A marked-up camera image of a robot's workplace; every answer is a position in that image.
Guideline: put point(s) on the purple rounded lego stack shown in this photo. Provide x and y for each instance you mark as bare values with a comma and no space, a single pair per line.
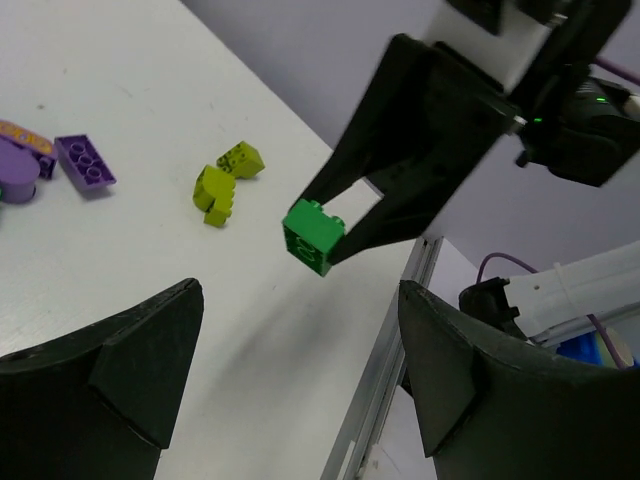
25,157

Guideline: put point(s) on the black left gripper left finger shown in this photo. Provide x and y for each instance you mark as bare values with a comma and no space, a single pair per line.
101,402

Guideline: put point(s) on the blue plastic bin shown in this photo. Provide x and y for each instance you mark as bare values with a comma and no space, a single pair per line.
590,348

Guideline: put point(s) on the lime lego brick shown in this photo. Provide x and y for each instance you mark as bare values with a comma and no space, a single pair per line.
213,194
242,161

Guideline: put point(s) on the purple flat lego brick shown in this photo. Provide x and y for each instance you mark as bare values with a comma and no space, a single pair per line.
82,163

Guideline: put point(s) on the lime lego brick right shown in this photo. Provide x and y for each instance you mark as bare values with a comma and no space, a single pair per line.
242,161

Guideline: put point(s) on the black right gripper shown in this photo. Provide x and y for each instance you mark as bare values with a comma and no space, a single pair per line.
578,126

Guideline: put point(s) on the aluminium table edge rail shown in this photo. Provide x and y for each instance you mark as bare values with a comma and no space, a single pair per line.
368,410

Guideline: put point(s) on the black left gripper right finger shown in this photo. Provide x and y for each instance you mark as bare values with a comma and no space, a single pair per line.
491,406

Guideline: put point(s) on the lime lego brick left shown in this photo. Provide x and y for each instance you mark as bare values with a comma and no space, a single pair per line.
213,194

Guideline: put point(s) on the green square brick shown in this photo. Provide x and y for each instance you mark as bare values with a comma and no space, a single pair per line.
310,234

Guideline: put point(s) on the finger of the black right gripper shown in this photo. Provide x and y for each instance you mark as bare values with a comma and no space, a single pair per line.
426,120
413,202

